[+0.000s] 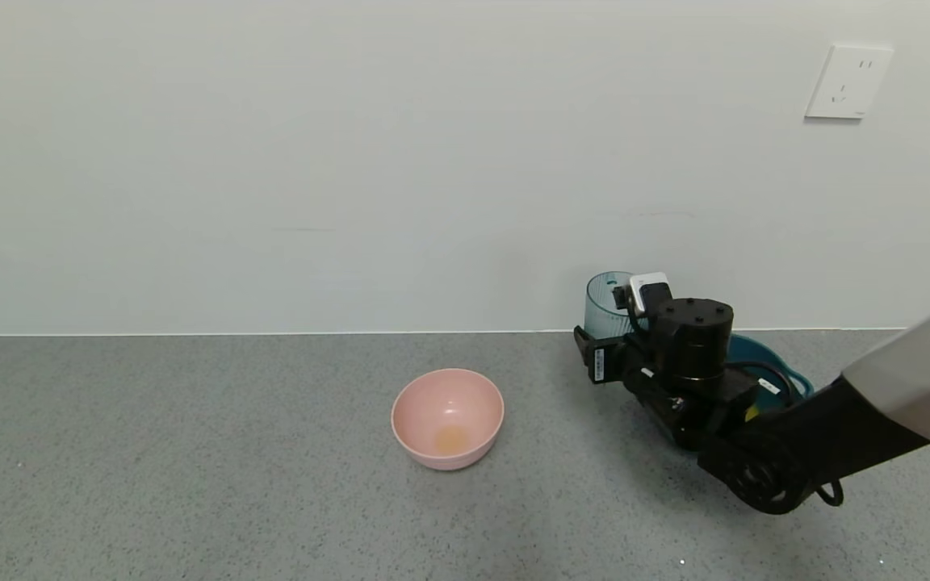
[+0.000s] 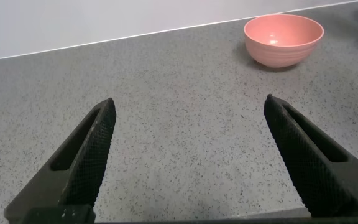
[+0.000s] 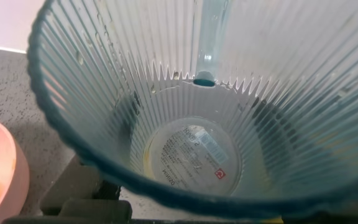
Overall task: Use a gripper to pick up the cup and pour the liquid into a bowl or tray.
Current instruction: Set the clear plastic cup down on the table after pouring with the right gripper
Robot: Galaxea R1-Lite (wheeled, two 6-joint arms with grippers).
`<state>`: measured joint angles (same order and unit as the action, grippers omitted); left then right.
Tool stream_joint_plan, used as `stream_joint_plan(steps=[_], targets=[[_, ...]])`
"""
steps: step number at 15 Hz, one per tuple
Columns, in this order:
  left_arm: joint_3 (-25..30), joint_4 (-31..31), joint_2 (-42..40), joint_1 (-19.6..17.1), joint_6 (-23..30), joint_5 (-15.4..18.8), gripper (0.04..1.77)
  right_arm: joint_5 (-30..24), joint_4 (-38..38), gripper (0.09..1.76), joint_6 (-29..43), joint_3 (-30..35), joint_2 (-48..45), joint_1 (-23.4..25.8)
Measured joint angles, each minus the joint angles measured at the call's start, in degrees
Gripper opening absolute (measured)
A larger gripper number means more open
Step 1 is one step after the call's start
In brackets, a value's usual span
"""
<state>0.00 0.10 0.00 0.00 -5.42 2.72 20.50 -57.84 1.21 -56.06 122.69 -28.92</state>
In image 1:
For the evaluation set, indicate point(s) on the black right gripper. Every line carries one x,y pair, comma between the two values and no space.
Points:
599,362

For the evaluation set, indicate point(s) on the clear blue ribbed cup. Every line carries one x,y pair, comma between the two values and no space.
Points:
604,315

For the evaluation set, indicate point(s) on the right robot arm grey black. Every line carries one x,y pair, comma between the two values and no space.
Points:
796,452

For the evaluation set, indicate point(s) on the pink ribbed bowl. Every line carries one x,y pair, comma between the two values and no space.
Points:
447,420

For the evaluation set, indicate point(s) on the white black wrist camera box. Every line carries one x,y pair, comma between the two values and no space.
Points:
649,290

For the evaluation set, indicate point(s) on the white wall socket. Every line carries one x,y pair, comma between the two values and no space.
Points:
848,82

